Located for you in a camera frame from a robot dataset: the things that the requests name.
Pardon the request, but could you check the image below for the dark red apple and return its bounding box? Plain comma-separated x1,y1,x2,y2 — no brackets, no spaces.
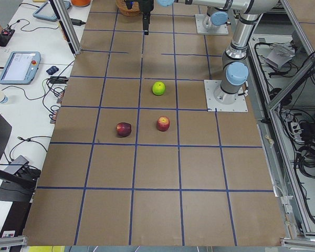
116,122,132,137

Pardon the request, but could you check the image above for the teach pendant tablet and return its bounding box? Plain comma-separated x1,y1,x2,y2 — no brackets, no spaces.
0,51,41,85
33,1,60,22

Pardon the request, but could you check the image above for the black power adapter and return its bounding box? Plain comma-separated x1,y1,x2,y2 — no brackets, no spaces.
70,18,86,26

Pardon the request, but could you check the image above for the green apple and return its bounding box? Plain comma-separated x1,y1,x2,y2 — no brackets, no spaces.
152,81,166,96

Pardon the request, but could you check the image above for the red yellow apple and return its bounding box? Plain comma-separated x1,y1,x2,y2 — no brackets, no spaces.
156,116,170,132

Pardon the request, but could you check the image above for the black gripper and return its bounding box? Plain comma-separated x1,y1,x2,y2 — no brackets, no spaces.
124,0,154,35

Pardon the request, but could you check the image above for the aluminium frame post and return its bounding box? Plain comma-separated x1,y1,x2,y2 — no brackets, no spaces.
50,0,82,55

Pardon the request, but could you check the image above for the black monitor stand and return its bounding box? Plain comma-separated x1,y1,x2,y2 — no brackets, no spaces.
0,114,40,202

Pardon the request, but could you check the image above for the left teach pendant tablet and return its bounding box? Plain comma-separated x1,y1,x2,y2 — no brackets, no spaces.
0,51,41,85

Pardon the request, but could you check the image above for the right teach pendant tablet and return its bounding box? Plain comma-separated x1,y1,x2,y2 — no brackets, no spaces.
33,1,60,22

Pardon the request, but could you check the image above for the white power strip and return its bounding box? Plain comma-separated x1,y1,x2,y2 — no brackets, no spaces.
288,116,302,142

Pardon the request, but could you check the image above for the brown wicker basket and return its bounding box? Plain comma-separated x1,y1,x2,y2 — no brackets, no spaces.
116,0,140,17

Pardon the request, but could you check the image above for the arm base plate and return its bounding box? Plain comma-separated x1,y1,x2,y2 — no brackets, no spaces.
195,14,229,36
204,80,248,112

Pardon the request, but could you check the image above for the black coiled cable bundle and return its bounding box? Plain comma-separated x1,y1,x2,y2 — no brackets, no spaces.
295,144,315,179

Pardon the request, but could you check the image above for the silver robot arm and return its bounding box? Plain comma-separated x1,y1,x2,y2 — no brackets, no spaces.
136,1,233,35
214,1,277,104

